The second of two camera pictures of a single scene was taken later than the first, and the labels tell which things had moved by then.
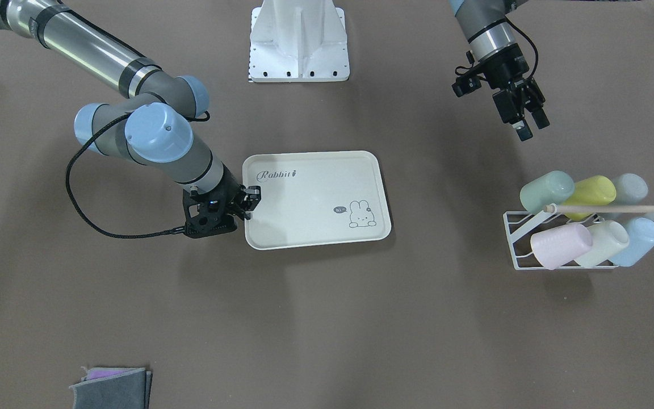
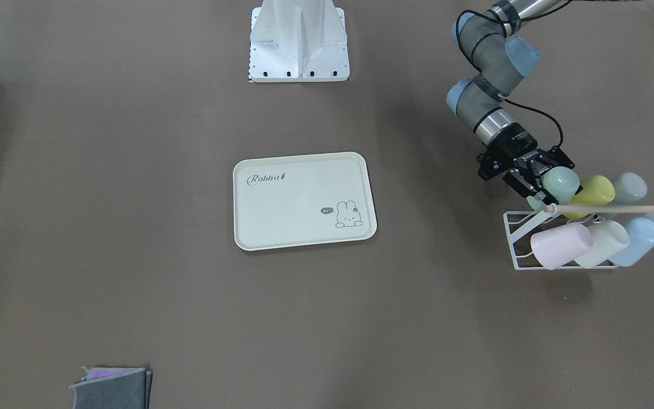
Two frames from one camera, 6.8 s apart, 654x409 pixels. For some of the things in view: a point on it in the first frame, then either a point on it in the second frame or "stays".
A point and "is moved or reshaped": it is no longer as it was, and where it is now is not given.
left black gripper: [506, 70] to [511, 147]
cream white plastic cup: [609, 238] stays
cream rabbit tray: [311, 198] is moved or reshaped
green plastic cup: [556, 188] stays
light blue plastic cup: [644, 234] stays
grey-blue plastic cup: [632, 189] stays
